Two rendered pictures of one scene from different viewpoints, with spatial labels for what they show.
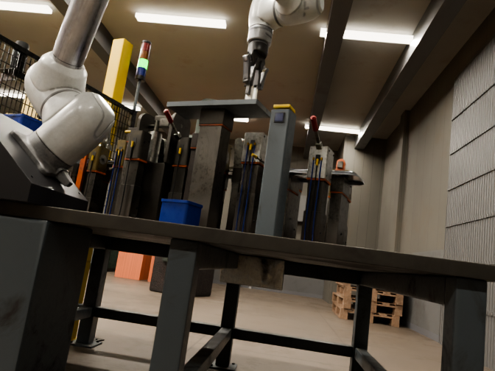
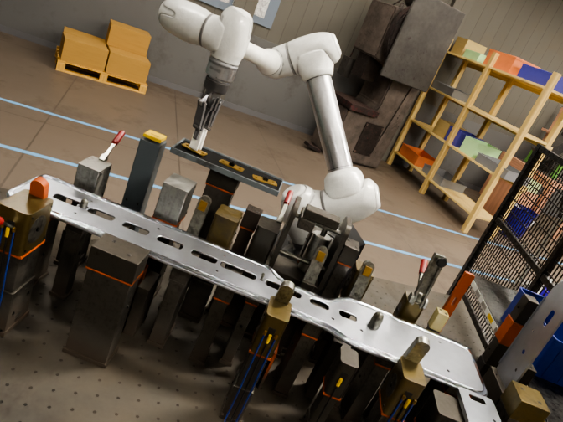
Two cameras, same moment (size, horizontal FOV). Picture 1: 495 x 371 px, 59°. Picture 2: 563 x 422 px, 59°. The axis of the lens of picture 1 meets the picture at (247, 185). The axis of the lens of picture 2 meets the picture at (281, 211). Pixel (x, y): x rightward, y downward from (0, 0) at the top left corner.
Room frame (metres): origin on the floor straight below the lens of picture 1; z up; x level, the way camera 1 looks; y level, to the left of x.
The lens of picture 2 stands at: (3.03, -0.37, 1.69)
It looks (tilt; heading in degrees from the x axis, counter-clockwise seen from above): 21 degrees down; 153
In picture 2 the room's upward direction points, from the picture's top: 23 degrees clockwise
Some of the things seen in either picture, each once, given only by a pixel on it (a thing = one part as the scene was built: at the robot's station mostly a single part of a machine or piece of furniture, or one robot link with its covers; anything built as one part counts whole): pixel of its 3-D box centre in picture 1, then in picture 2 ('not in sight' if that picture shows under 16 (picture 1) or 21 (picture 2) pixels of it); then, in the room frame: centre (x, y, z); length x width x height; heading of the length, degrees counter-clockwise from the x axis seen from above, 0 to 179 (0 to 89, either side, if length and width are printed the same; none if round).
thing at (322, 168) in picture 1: (315, 197); (84, 213); (1.53, -0.25, 0.88); 0.12 x 0.07 x 0.36; 155
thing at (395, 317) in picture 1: (366, 288); not in sight; (7.13, -2.11, 0.47); 1.32 x 0.91 x 0.94; 174
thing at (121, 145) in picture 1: (118, 182); (340, 312); (1.89, 0.56, 0.88); 0.11 x 0.07 x 0.37; 155
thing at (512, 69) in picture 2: not in sight; (472, 130); (-2.56, 4.74, 1.09); 2.41 x 0.67 x 2.18; 174
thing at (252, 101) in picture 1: (218, 110); (229, 166); (1.55, 0.15, 1.16); 0.37 x 0.14 x 0.02; 65
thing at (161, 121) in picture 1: (156, 170); (293, 275); (1.81, 0.39, 0.95); 0.18 x 0.13 x 0.49; 65
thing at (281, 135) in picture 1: (275, 174); (136, 198); (1.44, -0.09, 0.92); 0.08 x 0.08 x 0.44; 65
